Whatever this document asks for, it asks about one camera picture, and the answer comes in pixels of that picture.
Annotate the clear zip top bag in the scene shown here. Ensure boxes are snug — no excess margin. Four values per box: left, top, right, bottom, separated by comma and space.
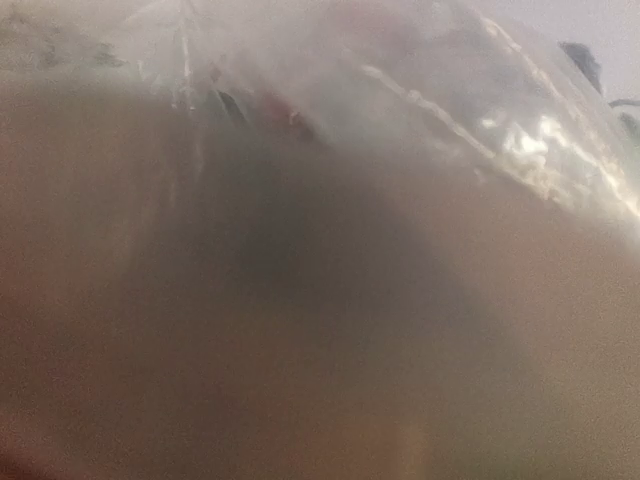
1, 1, 639, 479

